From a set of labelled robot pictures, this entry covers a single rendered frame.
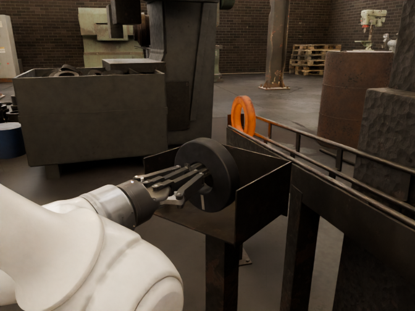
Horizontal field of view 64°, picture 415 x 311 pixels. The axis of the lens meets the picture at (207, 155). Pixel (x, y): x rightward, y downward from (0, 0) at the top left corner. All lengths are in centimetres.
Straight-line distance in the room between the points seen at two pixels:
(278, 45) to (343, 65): 424
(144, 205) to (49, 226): 25
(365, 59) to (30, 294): 305
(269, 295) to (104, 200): 107
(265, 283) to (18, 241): 130
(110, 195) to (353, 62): 285
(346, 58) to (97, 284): 302
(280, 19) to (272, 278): 630
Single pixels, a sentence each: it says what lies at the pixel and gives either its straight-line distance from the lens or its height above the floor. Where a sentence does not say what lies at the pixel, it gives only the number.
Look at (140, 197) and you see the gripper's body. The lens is 54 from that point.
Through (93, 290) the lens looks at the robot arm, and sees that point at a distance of 32.
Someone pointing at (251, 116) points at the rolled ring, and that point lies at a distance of 127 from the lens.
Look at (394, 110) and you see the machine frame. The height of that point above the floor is 84.
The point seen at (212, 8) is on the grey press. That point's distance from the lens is 319.
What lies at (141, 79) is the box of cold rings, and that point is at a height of 71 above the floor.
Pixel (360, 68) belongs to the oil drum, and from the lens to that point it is 319.
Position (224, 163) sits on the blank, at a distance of 62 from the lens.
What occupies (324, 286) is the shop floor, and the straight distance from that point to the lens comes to 157.
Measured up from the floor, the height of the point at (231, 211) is 60.
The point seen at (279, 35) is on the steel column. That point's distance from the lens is 736.
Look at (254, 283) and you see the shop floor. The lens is 151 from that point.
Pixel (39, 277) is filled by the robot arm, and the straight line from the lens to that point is 32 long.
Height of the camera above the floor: 97
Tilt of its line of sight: 19 degrees down
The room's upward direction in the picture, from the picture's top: straight up
